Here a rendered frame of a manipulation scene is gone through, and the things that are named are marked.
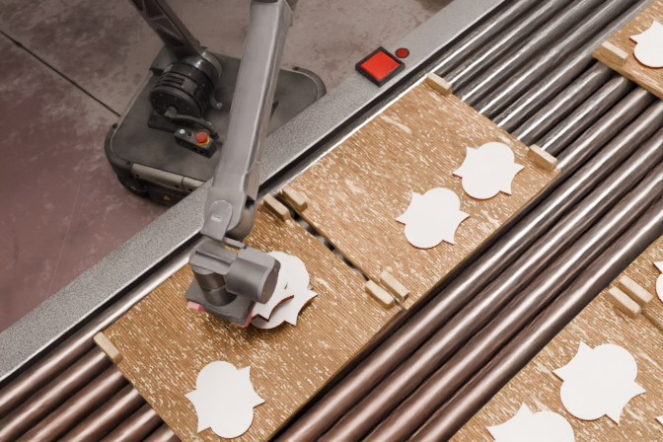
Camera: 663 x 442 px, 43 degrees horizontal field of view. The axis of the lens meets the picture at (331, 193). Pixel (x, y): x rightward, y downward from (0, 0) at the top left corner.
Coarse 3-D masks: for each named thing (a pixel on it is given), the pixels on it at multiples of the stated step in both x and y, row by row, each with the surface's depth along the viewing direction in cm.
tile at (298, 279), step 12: (288, 264) 148; (300, 264) 148; (288, 276) 146; (300, 276) 146; (288, 288) 145; (300, 288) 145; (288, 300) 144; (300, 300) 144; (276, 312) 143; (288, 312) 143; (252, 324) 142; (264, 324) 142; (276, 324) 141
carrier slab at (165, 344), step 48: (288, 240) 154; (336, 288) 148; (144, 336) 146; (192, 336) 145; (240, 336) 144; (288, 336) 143; (336, 336) 142; (144, 384) 141; (192, 384) 140; (288, 384) 138; (192, 432) 135
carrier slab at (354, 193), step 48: (432, 96) 171; (384, 144) 165; (432, 144) 164; (480, 144) 163; (336, 192) 159; (384, 192) 158; (528, 192) 155; (336, 240) 153; (384, 240) 152; (480, 240) 151; (384, 288) 147; (432, 288) 147
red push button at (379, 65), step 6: (378, 54) 180; (384, 54) 180; (372, 60) 179; (378, 60) 179; (384, 60) 179; (390, 60) 178; (366, 66) 178; (372, 66) 178; (378, 66) 178; (384, 66) 178; (390, 66) 177; (396, 66) 177; (372, 72) 177; (378, 72) 177; (384, 72) 177; (378, 78) 176
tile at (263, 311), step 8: (280, 272) 146; (280, 280) 144; (280, 288) 143; (272, 296) 141; (280, 296) 141; (288, 296) 141; (256, 304) 140; (264, 304) 140; (272, 304) 140; (256, 312) 139; (264, 312) 139; (264, 320) 138
